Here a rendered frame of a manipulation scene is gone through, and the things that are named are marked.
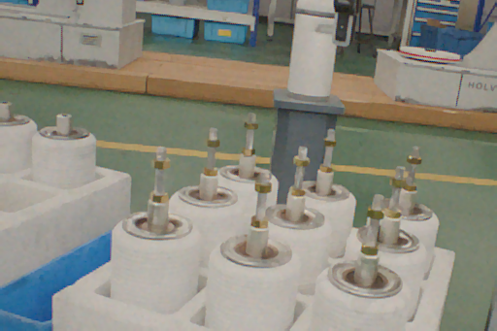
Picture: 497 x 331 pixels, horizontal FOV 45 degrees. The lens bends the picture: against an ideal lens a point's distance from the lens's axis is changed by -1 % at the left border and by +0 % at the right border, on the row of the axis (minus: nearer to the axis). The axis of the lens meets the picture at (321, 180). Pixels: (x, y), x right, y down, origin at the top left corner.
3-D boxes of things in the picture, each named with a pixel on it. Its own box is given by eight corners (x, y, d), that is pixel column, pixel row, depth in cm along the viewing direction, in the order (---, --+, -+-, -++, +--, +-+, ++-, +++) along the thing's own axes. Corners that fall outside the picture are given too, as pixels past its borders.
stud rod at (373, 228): (362, 264, 60) (375, 193, 58) (372, 266, 60) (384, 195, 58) (361, 268, 59) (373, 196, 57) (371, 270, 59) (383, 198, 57)
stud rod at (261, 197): (255, 242, 62) (263, 172, 60) (250, 238, 63) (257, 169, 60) (264, 241, 63) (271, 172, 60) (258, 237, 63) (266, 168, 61)
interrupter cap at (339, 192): (355, 204, 83) (356, 199, 82) (301, 201, 81) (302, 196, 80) (342, 186, 89) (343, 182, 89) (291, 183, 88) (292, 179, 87)
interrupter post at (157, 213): (171, 232, 66) (173, 204, 65) (149, 233, 65) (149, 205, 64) (165, 223, 68) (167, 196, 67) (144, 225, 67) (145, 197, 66)
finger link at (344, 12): (340, -3, 74) (335, 39, 75) (338, -3, 71) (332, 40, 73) (352, -1, 74) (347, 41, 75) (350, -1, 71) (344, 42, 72)
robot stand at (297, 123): (259, 212, 144) (273, 87, 135) (319, 217, 146) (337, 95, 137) (259, 236, 130) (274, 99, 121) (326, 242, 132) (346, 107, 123)
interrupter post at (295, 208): (282, 215, 75) (285, 190, 74) (301, 216, 75) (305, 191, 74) (285, 223, 73) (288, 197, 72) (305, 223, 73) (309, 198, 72)
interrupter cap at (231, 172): (239, 165, 93) (240, 161, 92) (281, 178, 90) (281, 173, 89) (209, 176, 86) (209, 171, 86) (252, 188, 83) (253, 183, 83)
